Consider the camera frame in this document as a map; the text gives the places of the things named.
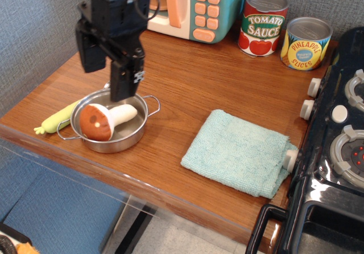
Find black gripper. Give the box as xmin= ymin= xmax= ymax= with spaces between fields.
xmin=76 ymin=0 xmax=150 ymax=102

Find plush brown white mushroom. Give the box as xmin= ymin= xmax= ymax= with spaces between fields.
xmin=79 ymin=104 xmax=138 ymax=141

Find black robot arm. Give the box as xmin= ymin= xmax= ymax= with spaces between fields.
xmin=76 ymin=0 xmax=150 ymax=102

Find silver metal pot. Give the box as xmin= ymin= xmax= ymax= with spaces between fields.
xmin=57 ymin=89 xmax=161 ymax=153

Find yellow-green plush vegetable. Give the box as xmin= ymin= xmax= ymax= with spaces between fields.
xmin=34 ymin=100 xmax=80 ymax=134

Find teal toy microwave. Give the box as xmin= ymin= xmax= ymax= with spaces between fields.
xmin=147 ymin=0 xmax=244 ymax=44

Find light teal folded cloth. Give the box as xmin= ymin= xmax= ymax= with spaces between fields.
xmin=181 ymin=109 xmax=297 ymax=199

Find tomato sauce can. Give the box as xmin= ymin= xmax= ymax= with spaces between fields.
xmin=238 ymin=0 xmax=289 ymax=56

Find pineapple slices can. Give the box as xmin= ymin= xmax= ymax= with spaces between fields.
xmin=280 ymin=17 xmax=333 ymax=71

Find orange plush object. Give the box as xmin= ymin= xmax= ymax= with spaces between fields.
xmin=15 ymin=243 xmax=40 ymax=254

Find black toy stove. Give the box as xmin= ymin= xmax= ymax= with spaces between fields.
xmin=246 ymin=27 xmax=363 ymax=253

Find black cable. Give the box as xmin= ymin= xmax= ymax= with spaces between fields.
xmin=133 ymin=0 xmax=162 ymax=21

